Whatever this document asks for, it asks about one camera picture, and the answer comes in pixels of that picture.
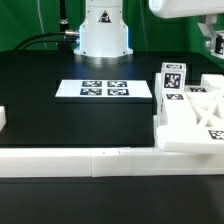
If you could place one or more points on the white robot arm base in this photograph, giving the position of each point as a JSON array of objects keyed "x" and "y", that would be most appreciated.
[{"x": 103, "y": 34}]

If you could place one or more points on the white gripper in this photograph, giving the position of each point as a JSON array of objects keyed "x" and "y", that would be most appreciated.
[{"x": 185, "y": 8}]

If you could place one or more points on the white chair back frame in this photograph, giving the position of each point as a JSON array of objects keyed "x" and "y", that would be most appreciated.
[{"x": 190, "y": 120}]

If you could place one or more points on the white tag plate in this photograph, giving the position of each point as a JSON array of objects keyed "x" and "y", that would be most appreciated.
[{"x": 103, "y": 89}]

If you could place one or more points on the white U-shaped fence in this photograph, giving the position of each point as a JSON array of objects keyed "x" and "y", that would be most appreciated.
[{"x": 51, "y": 143}]

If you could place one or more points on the white tagged cube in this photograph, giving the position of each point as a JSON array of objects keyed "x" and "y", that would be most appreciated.
[
  {"x": 218, "y": 47},
  {"x": 173, "y": 76}
]

